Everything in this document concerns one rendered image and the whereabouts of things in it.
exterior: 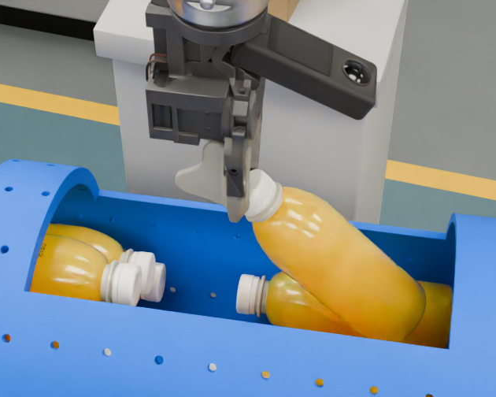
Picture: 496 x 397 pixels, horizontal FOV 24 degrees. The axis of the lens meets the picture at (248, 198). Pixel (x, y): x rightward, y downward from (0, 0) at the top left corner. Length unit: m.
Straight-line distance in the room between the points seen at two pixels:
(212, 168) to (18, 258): 0.18
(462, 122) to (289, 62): 2.02
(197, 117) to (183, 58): 0.05
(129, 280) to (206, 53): 0.24
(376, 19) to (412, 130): 1.54
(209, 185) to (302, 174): 0.43
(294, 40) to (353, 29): 0.41
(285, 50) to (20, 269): 0.28
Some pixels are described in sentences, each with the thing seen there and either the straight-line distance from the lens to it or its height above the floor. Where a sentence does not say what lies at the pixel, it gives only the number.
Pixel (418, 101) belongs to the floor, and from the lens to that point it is 2.89.
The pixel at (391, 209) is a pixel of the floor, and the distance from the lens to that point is 2.63.
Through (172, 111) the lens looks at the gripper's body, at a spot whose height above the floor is 1.35.
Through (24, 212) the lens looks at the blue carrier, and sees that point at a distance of 0.98.
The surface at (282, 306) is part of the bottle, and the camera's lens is 1.10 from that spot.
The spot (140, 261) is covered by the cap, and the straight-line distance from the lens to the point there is 1.07.
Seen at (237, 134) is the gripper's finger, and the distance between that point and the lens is 0.86.
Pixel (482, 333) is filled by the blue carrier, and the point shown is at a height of 1.23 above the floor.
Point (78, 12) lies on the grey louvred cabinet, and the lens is 2.96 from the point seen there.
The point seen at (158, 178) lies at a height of 0.92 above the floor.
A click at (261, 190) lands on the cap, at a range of 0.95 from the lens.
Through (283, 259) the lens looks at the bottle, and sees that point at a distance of 0.98.
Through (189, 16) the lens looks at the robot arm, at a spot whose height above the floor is 1.45.
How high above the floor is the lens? 1.95
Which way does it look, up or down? 48 degrees down
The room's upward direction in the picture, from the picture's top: straight up
